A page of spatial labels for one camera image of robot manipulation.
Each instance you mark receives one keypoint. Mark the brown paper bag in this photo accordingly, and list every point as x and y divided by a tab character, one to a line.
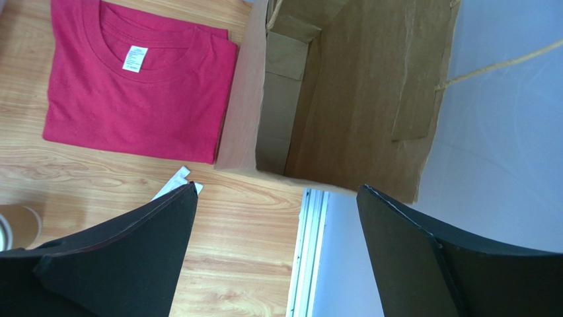
335	94

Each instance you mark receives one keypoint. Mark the white wrapped straw left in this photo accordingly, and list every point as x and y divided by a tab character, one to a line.
177	180

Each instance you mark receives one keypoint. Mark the red folded cloth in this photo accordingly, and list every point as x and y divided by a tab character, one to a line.
128	81

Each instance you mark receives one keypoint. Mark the paper coffee cup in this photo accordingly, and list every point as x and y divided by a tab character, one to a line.
20	227

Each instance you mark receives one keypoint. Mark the white wrapped straw middle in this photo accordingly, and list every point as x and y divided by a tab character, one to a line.
199	187

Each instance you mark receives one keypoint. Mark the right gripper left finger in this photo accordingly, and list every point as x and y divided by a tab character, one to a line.
126	266

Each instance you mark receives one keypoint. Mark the white wrapped straw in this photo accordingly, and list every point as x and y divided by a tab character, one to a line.
199	187
177	180

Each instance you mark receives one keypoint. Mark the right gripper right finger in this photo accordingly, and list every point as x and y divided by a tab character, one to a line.
426	267

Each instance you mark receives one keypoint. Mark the aluminium frame rail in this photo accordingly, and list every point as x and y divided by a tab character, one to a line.
305	269

